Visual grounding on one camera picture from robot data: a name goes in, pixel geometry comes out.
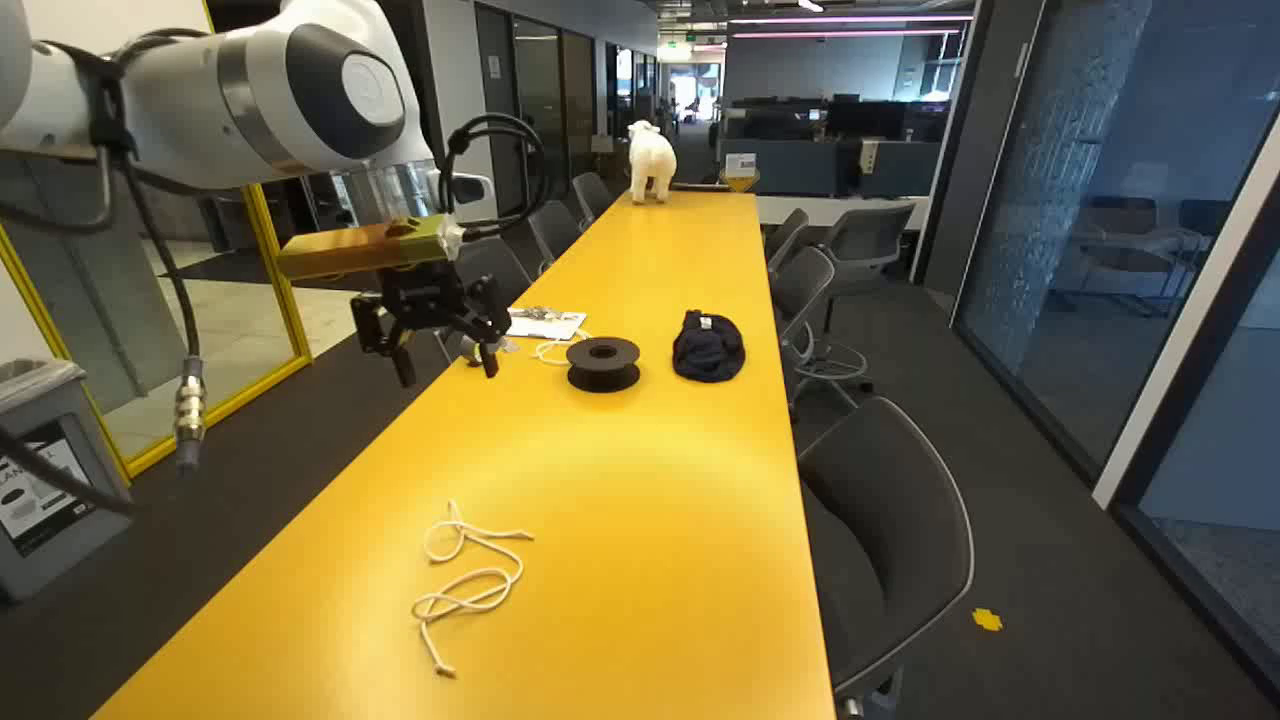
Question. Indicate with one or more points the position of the far left black chair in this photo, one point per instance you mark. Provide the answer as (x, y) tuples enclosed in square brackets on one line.
[(594, 192)]

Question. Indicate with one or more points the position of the black office chair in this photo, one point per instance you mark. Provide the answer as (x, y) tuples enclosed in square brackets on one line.
[(895, 549), (802, 288)]

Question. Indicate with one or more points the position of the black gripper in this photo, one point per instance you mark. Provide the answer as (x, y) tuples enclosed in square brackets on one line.
[(431, 298)]

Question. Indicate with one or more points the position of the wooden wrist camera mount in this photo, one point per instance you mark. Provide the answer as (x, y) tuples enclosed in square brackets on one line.
[(370, 245)]

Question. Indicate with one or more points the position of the black cap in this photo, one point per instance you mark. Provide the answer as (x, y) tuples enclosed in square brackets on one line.
[(706, 348)]

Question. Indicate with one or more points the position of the left side black chair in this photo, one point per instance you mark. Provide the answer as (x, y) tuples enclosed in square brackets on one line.
[(555, 228)]

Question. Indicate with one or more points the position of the far grey office chair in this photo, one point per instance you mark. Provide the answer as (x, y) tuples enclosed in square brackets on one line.
[(867, 243)]

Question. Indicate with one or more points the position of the grey box with label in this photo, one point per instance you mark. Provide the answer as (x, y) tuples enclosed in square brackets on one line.
[(62, 489)]

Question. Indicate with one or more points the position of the near black office chair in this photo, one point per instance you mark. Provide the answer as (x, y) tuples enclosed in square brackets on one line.
[(895, 549)]

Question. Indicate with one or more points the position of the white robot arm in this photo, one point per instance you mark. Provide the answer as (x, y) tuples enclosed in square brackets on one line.
[(314, 89)]

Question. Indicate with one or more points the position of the white plush toy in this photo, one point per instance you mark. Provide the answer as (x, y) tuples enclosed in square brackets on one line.
[(650, 163)]

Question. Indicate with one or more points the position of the black filament spool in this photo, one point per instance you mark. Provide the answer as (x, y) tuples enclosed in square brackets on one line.
[(601, 364)]

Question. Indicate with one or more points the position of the yellow floor marker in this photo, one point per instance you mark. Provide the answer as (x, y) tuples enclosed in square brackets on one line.
[(988, 622)]

